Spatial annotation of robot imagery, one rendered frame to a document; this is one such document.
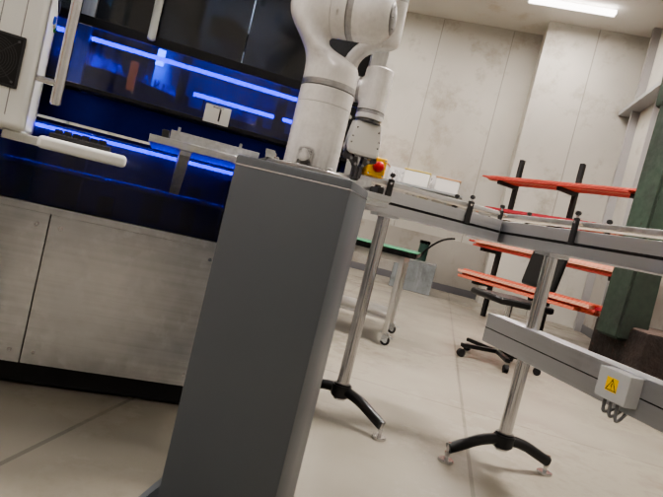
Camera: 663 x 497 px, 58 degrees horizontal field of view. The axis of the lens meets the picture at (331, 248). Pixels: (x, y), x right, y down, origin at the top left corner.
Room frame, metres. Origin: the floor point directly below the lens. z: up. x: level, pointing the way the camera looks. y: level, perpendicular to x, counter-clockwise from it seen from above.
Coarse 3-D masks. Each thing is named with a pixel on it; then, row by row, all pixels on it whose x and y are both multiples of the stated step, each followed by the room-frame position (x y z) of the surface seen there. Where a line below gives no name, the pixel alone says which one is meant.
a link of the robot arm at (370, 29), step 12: (348, 0) 1.26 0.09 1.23; (360, 0) 1.25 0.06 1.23; (372, 0) 1.25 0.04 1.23; (384, 0) 1.26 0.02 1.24; (348, 12) 1.26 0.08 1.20; (360, 12) 1.26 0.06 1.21; (372, 12) 1.25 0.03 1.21; (384, 12) 1.26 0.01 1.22; (396, 12) 1.29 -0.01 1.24; (348, 24) 1.27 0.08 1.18; (360, 24) 1.27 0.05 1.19; (372, 24) 1.26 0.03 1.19; (384, 24) 1.26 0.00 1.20; (348, 36) 1.30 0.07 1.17; (360, 36) 1.29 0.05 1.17; (372, 36) 1.28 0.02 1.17; (384, 36) 1.29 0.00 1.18
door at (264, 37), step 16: (272, 0) 2.03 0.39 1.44; (288, 0) 2.04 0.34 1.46; (256, 16) 2.02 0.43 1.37; (272, 16) 2.03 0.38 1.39; (288, 16) 2.05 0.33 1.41; (256, 32) 2.02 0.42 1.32; (272, 32) 2.04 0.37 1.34; (288, 32) 2.05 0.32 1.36; (256, 48) 2.02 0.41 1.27; (272, 48) 2.04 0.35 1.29; (288, 48) 2.05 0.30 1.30; (304, 48) 2.07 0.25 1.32; (336, 48) 2.10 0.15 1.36; (256, 64) 2.03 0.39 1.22; (272, 64) 2.04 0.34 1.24; (288, 64) 2.06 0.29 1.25; (304, 64) 2.07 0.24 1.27
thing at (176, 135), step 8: (176, 136) 1.71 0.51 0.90; (184, 136) 1.72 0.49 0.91; (192, 136) 1.72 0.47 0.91; (192, 144) 1.73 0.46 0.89; (200, 144) 1.73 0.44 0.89; (208, 144) 1.74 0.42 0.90; (216, 144) 1.74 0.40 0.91; (224, 144) 1.75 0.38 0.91; (224, 152) 1.75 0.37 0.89; (232, 152) 1.76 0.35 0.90; (240, 152) 1.76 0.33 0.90; (248, 152) 1.77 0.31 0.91; (256, 152) 1.78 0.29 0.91
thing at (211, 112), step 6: (210, 108) 1.98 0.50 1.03; (216, 108) 1.99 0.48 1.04; (222, 108) 1.99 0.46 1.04; (228, 108) 2.00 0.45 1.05; (204, 114) 1.98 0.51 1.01; (210, 114) 1.99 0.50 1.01; (216, 114) 1.99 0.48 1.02; (222, 114) 2.00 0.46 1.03; (228, 114) 2.00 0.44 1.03; (204, 120) 1.98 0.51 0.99; (210, 120) 1.99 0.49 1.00; (216, 120) 1.99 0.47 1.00; (222, 120) 2.00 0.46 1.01; (228, 120) 2.00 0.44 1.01
